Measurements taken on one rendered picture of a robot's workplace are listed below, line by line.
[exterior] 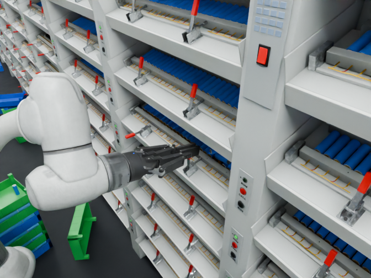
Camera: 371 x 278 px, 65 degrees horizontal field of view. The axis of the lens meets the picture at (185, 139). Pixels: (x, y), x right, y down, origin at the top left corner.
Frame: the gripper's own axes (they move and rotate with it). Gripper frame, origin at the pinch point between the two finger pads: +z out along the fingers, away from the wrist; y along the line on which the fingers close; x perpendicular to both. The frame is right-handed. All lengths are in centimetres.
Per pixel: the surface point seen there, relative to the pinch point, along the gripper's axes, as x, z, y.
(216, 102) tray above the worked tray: 16.4, 3.0, 4.7
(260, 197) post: 3.7, -1.7, 27.5
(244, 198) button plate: 0.6, -1.4, 23.5
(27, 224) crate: -83, -32, -81
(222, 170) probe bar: -3.2, 6.6, 9.0
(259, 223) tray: -4.9, 0.9, 27.7
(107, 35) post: 23.8, -5.5, -42.4
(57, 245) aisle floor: -107, -18, -82
